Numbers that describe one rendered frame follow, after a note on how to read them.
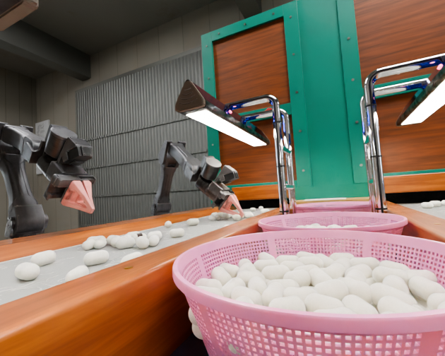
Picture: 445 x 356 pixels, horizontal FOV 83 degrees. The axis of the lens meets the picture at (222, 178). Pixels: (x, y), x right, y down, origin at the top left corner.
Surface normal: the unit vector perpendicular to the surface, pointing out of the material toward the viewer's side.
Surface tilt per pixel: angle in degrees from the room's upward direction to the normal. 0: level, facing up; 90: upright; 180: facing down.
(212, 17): 90
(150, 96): 90
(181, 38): 90
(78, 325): 90
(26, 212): 58
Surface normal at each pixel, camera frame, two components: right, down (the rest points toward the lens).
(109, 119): -0.44, -0.03
